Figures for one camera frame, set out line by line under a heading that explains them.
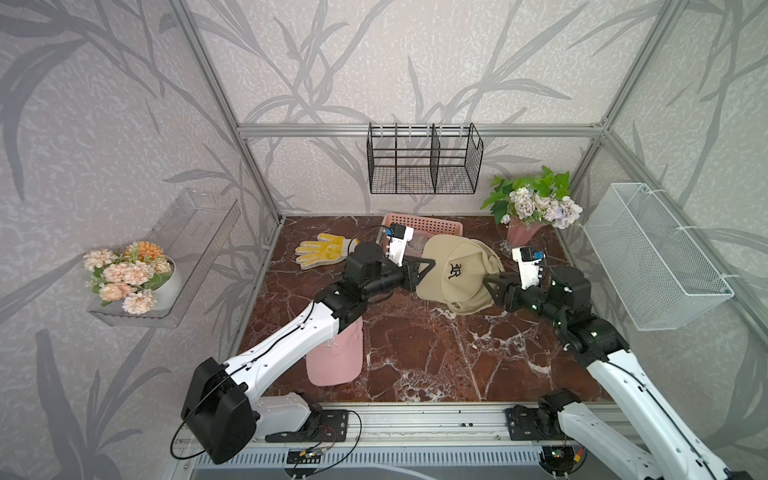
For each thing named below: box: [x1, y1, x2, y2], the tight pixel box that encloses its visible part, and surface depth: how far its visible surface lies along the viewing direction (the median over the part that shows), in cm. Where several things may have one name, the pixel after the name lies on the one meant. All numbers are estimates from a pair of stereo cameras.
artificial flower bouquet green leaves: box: [481, 165, 583, 230], surface depth 88 cm
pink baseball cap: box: [305, 316, 364, 387], surface depth 84 cm
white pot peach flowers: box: [83, 241, 181, 315], surface depth 51 cm
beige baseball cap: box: [416, 234, 505, 315], surface depth 76 cm
